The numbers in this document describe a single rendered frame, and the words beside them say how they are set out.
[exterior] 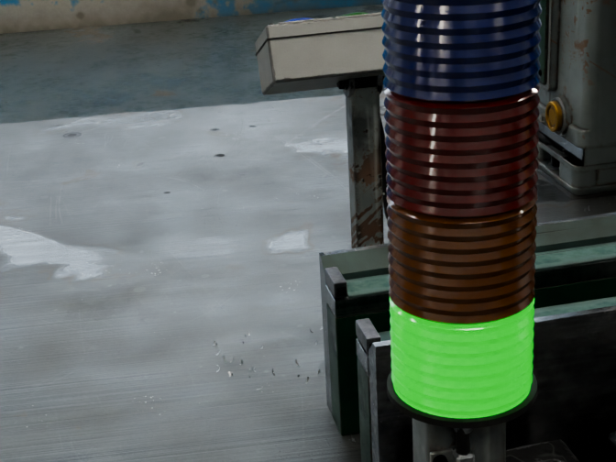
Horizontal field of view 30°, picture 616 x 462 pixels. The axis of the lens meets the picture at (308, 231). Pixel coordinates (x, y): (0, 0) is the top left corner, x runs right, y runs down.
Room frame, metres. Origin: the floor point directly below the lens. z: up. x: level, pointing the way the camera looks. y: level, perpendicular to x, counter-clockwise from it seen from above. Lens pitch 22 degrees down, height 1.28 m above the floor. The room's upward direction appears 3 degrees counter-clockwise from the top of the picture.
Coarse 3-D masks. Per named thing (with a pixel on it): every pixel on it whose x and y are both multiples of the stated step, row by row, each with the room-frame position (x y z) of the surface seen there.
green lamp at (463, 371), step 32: (416, 320) 0.41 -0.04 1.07; (512, 320) 0.41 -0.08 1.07; (416, 352) 0.41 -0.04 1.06; (448, 352) 0.40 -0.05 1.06; (480, 352) 0.40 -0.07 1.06; (512, 352) 0.41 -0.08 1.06; (416, 384) 0.41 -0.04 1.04; (448, 384) 0.40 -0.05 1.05; (480, 384) 0.40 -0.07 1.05; (512, 384) 0.41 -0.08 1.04; (448, 416) 0.40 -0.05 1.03; (480, 416) 0.40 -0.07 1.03
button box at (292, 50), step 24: (288, 24) 0.96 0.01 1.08; (312, 24) 0.97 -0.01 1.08; (336, 24) 0.97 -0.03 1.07; (360, 24) 0.97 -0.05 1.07; (264, 48) 0.97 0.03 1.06; (288, 48) 0.95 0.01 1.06; (312, 48) 0.96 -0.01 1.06; (336, 48) 0.96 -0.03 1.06; (360, 48) 0.96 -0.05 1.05; (384, 48) 0.97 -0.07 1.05; (264, 72) 0.98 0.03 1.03; (288, 72) 0.95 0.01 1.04; (312, 72) 0.95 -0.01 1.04; (336, 72) 0.95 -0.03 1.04; (360, 72) 0.96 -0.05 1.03
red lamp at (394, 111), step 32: (384, 128) 0.43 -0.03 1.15; (416, 128) 0.41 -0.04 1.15; (448, 128) 0.40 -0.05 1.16; (480, 128) 0.40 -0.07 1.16; (512, 128) 0.40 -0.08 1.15; (416, 160) 0.41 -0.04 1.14; (448, 160) 0.40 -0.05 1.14; (480, 160) 0.40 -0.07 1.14; (512, 160) 0.41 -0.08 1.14; (416, 192) 0.41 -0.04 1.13; (448, 192) 0.40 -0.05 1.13; (480, 192) 0.40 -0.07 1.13; (512, 192) 0.41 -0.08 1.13
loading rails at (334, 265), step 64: (320, 256) 0.80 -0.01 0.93; (384, 256) 0.80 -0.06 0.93; (576, 256) 0.81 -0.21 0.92; (384, 320) 0.76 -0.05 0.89; (576, 320) 0.68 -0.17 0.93; (384, 384) 0.65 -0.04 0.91; (576, 384) 0.68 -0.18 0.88; (384, 448) 0.65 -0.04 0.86; (512, 448) 0.67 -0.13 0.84; (576, 448) 0.68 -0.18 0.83
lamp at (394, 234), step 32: (416, 224) 0.41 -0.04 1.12; (448, 224) 0.40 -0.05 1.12; (480, 224) 0.40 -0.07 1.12; (512, 224) 0.41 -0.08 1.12; (416, 256) 0.41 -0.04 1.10; (448, 256) 0.40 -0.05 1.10; (480, 256) 0.40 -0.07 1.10; (512, 256) 0.41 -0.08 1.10; (416, 288) 0.41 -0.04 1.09; (448, 288) 0.40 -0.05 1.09; (480, 288) 0.40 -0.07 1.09; (512, 288) 0.41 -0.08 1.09; (448, 320) 0.40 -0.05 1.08; (480, 320) 0.40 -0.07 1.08
